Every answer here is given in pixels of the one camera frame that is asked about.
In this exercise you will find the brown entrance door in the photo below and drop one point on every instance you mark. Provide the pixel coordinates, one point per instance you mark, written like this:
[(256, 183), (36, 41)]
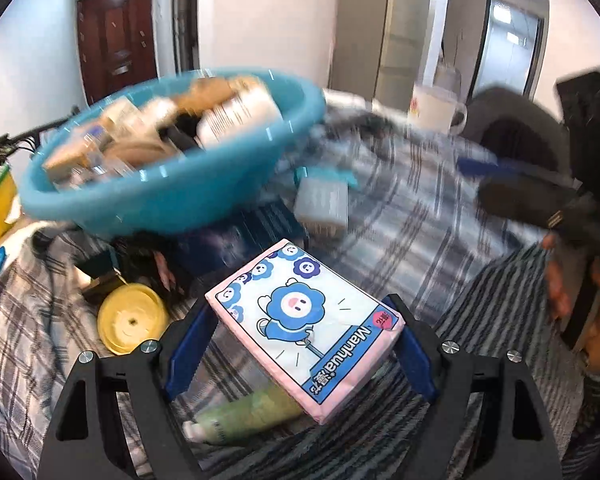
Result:
[(115, 35)]

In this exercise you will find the grey striped fleece blanket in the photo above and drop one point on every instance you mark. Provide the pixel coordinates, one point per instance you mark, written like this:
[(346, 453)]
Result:
[(480, 320)]

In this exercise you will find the yellow round lid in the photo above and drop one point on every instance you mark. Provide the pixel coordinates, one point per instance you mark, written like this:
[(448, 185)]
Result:
[(130, 317)]

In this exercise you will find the white plastic bottle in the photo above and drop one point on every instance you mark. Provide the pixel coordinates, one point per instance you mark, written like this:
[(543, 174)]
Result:
[(240, 115)]

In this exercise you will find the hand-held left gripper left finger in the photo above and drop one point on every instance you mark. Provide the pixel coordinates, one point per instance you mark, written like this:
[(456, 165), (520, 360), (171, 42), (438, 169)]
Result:
[(190, 355)]

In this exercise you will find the black pouch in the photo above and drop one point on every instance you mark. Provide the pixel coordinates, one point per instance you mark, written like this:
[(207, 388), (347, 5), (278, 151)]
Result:
[(130, 270)]

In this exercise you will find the blue plastic basin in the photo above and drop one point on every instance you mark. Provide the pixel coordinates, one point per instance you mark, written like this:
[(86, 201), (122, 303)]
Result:
[(155, 200)]

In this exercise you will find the beige refrigerator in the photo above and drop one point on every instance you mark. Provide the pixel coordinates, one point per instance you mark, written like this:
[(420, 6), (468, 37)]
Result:
[(380, 20)]

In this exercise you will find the blue plaid cloth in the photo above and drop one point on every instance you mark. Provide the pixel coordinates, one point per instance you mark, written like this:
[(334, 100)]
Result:
[(430, 200)]

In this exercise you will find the black framed sliding door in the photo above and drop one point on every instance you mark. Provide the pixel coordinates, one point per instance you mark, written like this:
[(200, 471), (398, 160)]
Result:
[(185, 10)]

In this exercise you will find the white enamel mug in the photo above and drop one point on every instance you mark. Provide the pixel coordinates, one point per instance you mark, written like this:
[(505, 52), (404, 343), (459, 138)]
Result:
[(435, 110)]

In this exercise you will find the dark blue box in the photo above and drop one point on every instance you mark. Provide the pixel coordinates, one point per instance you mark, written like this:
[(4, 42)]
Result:
[(240, 240)]

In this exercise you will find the pink cartoon tissue pack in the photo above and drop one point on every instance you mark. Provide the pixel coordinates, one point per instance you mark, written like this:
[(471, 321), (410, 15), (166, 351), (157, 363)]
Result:
[(300, 320)]

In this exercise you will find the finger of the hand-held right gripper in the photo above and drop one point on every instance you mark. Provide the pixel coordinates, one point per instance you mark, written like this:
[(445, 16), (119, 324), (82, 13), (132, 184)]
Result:
[(505, 167), (525, 200)]

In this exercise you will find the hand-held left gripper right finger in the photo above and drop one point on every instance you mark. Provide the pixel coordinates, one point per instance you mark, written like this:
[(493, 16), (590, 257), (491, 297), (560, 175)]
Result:
[(415, 360)]

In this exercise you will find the green tube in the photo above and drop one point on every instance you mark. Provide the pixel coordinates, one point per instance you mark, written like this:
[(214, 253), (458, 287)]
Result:
[(250, 405)]

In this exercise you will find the light blue box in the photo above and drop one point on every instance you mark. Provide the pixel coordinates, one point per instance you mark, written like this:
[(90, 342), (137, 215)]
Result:
[(322, 202)]

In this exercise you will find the person's right hand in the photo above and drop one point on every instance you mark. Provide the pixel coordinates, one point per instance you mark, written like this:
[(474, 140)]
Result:
[(557, 280)]

